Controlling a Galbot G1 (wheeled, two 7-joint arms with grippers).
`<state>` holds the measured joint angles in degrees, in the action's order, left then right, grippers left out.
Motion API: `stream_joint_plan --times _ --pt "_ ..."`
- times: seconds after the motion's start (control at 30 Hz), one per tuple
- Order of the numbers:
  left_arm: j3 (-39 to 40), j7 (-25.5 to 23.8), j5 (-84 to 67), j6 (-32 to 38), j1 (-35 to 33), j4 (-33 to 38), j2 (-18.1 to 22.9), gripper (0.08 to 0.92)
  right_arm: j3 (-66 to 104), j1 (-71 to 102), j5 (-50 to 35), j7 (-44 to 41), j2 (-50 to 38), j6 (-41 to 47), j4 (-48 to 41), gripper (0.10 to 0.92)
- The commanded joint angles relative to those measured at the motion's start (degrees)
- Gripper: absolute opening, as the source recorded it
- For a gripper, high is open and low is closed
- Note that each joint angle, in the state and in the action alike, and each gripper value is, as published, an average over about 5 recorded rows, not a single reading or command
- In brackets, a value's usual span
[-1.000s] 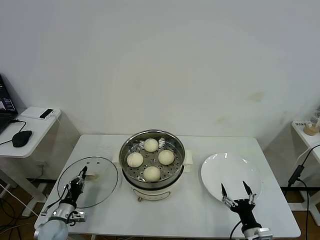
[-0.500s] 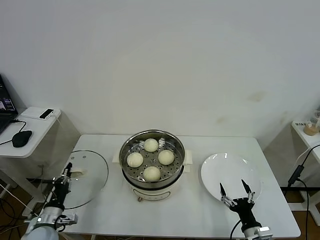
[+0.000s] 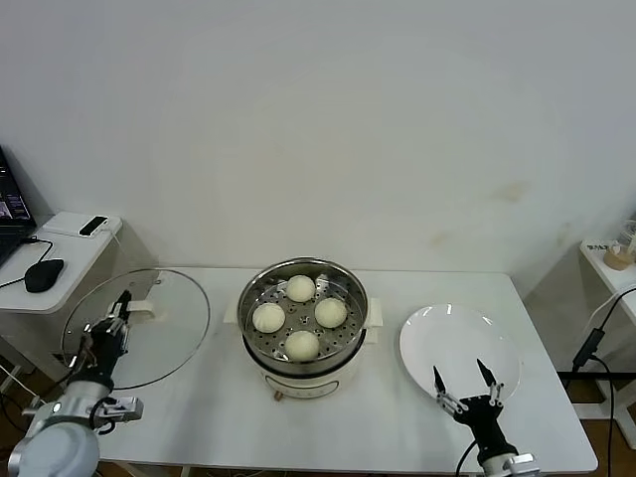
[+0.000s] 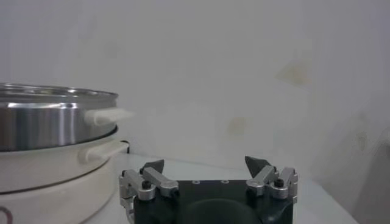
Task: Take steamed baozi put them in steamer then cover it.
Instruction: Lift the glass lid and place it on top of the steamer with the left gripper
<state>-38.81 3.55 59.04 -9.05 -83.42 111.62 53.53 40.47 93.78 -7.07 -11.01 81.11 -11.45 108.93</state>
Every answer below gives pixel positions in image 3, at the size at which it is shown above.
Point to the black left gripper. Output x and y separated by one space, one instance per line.
104 348

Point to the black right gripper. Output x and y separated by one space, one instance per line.
484 422

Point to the white steamed baozi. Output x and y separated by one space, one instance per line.
300 288
301 345
268 318
331 313

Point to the stainless steel steamer basket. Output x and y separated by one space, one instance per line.
248 308

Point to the white round plate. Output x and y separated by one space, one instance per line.
457 343

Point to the black computer mouse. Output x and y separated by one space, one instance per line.
44 275

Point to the small black and white device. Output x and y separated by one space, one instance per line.
94 225

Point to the white side table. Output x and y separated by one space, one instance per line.
64 238

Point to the flat white box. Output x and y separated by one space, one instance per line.
59 226

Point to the black stand foot bar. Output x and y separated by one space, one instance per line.
576 376

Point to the black laptop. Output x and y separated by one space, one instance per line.
10 208

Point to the cream electric cooker pot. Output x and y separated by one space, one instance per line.
308 382

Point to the white shelf stand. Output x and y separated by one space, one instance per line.
593 268

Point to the small tan round object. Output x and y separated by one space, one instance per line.
617 259

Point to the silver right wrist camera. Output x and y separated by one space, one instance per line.
522 466

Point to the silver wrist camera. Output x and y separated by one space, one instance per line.
522 466
119 408

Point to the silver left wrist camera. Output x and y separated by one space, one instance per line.
119 408

